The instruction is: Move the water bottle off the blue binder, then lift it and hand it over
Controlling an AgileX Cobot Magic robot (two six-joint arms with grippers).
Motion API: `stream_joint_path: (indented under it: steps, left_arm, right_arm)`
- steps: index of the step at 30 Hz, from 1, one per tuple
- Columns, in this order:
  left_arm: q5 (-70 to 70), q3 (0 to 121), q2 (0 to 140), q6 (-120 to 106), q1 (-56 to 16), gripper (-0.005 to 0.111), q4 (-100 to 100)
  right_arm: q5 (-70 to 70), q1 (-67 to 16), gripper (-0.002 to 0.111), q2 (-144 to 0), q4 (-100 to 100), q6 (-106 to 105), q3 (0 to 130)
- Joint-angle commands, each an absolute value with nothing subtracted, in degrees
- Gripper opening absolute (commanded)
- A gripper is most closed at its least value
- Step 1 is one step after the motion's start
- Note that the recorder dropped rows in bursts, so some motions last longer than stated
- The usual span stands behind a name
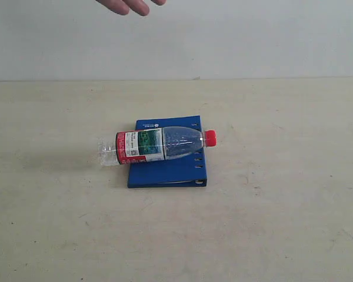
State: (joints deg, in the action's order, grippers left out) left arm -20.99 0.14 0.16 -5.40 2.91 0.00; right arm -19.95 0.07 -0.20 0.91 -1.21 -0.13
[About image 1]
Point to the blue ring binder notebook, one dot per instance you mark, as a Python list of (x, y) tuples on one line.
[(188, 171)]

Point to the person's bare hand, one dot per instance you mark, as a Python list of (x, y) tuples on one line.
[(123, 7)]

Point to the clear water bottle red cap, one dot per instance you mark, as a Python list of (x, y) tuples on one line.
[(152, 145)]

